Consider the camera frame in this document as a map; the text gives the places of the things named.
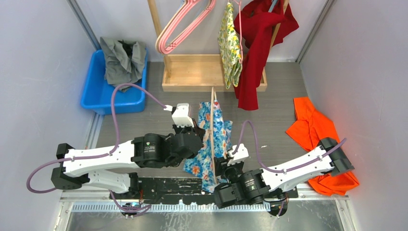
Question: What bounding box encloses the wooden clothes rack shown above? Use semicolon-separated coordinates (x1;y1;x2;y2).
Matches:
146;0;291;93

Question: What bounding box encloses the orange garment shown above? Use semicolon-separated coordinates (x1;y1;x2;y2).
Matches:
286;97;359;196

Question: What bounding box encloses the blue floral garment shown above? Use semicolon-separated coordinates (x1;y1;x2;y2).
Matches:
183;100;233;193

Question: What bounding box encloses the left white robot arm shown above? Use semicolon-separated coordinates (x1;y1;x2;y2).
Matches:
51;125;206;199

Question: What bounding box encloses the grey-blue hanger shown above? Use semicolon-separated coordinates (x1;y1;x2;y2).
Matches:
268;0;279;13

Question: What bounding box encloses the beige hanger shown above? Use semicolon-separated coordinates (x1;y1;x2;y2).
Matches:
209;87;218;184

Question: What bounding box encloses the thin pink wire hanger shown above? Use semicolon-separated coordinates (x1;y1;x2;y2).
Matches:
233;0;243;63

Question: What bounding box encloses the blue plastic bin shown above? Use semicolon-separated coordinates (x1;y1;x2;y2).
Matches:
80;50;146;115

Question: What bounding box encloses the yellow floral garment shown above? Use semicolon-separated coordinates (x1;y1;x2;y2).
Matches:
217;2;242;89

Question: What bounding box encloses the grey garment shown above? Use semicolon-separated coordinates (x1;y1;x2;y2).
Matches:
100;37;147;87

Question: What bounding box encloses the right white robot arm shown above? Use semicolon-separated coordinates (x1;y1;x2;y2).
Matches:
214;138;354;209

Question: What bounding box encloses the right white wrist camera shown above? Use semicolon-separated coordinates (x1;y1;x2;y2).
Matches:
227;143;249;166

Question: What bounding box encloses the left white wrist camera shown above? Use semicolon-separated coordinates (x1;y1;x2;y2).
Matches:
164;103;194;128

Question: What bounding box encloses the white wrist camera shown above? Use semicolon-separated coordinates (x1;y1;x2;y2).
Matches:
227;143;249;166
164;103;194;128

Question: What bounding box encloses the slotted cable duct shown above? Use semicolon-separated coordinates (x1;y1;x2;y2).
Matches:
70;201;271;213

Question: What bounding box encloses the red skirt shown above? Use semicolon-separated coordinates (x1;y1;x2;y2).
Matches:
234;0;299;111

